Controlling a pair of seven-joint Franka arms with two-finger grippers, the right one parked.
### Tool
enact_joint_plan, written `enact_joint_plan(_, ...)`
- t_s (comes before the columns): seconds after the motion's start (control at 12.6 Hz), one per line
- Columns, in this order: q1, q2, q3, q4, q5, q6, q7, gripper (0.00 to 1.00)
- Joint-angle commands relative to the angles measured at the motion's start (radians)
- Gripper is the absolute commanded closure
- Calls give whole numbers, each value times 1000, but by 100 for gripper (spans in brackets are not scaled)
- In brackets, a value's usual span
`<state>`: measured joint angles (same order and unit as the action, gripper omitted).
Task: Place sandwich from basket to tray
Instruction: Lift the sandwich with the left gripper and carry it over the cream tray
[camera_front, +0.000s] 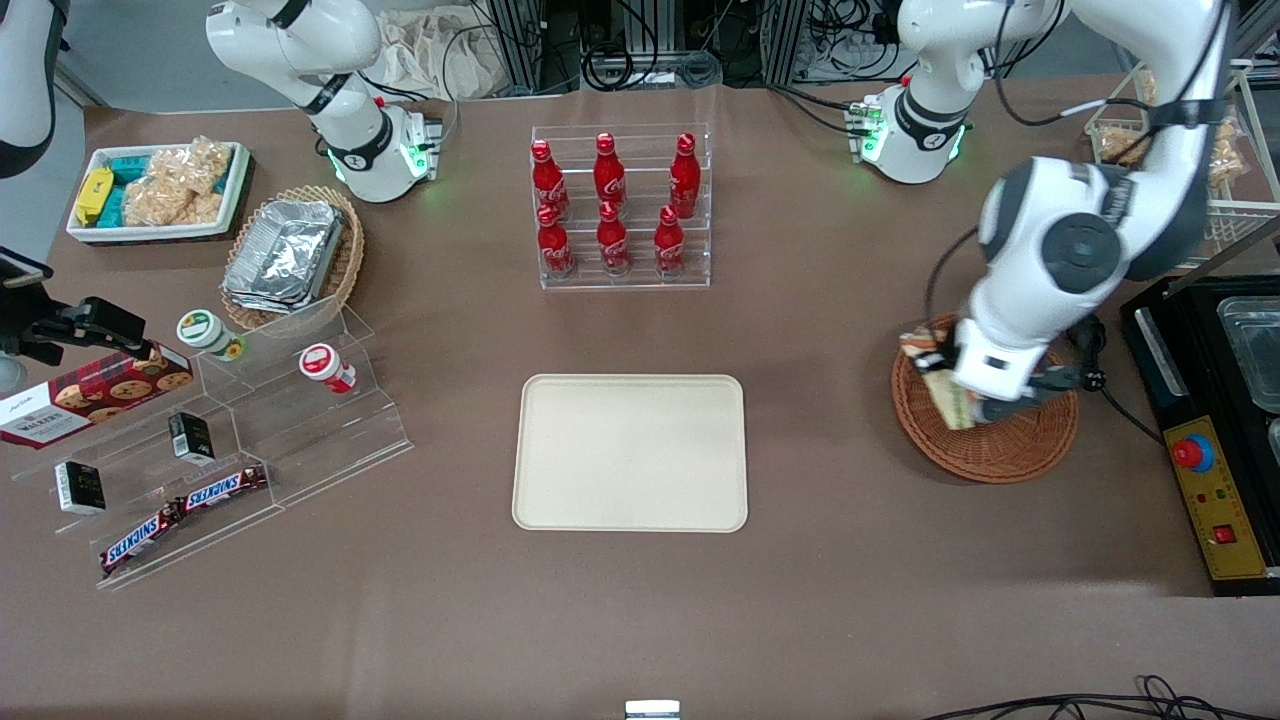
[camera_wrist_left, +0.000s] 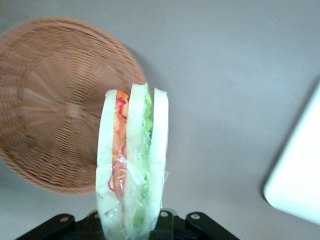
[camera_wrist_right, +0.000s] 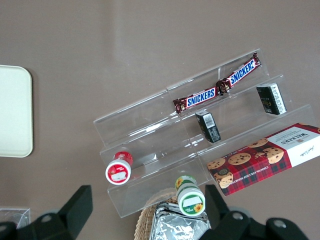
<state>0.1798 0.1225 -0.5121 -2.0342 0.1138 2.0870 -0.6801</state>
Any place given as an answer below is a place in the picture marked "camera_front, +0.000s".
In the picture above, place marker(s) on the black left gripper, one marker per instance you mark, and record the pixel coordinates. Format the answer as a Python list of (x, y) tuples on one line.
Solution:
[(1001, 410)]

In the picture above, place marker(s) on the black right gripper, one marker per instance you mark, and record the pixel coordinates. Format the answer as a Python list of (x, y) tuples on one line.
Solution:
[(62, 325)]

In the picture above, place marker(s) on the triangular sandwich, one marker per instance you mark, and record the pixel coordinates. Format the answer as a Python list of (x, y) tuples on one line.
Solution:
[(950, 400)]

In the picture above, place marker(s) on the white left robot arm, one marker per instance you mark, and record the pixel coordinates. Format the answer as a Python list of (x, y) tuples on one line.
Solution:
[(1020, 250)]

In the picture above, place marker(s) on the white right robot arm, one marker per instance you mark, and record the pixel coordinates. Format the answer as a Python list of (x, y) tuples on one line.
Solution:
[(345, 130)]

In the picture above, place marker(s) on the round brown wicker basket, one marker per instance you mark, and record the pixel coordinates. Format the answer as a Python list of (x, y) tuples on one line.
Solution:
[(1000, 455)]

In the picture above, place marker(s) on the oval wicker basket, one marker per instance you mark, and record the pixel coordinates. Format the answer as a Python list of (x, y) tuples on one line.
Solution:
[(350, 250)]

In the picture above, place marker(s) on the cream rectangular tray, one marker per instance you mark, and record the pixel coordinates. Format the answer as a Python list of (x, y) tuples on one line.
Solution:
[(630, 455)]

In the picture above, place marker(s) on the red tartan cookie box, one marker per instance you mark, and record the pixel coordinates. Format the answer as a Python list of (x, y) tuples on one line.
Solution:
[(90, 400)]

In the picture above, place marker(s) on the green lid yogurt cup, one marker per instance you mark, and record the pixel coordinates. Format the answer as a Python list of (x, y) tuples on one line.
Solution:
[(205, 332)]

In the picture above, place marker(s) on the white rectangular bin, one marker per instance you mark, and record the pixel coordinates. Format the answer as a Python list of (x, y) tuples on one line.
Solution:
[(150, 233)]

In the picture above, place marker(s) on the yellow snack packet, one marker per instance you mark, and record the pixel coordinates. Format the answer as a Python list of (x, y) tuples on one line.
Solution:
[(93, 195)]

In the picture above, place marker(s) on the small black box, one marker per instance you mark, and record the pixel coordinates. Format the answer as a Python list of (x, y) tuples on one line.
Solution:
[(190, 438), (80, 487)]

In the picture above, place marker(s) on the bag of rice crackers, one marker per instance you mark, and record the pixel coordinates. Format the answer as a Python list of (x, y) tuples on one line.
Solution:
[(175, 185)]

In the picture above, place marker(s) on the teal snack packet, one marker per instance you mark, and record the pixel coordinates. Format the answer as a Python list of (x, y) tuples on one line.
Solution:
[(128, 170)]

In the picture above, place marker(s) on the stacked foil containers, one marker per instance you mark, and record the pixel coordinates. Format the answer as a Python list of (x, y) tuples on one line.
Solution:
[(285, 255)]

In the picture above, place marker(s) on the snickers chocolate bar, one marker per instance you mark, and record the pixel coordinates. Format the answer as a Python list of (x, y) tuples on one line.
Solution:
[(140, 540), (222, 488)]

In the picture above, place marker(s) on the black machine with yellow panel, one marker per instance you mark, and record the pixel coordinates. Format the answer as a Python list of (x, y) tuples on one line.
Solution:
[(1170, 400)]

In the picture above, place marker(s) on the red lid yogurt cup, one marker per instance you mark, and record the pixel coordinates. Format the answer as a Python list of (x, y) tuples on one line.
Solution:
[(325, 366)]

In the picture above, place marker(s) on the clear acrylic stepped shelf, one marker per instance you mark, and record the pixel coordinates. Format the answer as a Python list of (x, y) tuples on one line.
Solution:
[(300, 440)]

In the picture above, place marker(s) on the red emergency stop button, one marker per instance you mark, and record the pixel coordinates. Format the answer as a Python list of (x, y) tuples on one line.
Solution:
[(1192, 454)]

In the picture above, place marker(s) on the bagged bread snack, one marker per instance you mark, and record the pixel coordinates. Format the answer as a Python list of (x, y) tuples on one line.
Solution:
[(1122, 145)]

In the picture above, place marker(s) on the clear plastic container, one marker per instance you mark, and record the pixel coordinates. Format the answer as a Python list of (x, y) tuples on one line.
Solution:
[(1255, 350)]

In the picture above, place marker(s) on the red cola bottle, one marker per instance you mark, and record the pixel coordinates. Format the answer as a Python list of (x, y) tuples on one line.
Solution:
[(613, 243), (555, 245), (669, 245), (684, 180), (609, 175), (548, 180)]

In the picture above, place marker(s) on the clear acrylic bottle rack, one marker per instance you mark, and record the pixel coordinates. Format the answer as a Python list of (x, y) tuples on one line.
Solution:
[(620, 283)]

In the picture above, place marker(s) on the beige cloth bag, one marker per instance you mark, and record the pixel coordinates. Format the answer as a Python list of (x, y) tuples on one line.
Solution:
[(430, 55)]

